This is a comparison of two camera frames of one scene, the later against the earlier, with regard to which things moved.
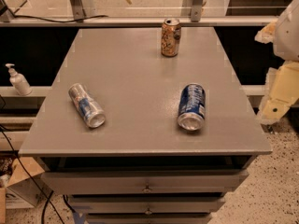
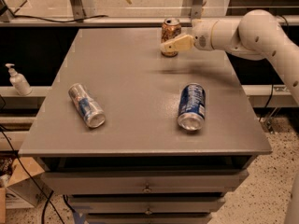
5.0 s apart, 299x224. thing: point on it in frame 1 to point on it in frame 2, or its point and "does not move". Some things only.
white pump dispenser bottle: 19,81 does not move
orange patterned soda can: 170,37 does not move
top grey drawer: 144,182 does not move
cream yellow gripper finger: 282,91 to 201,38
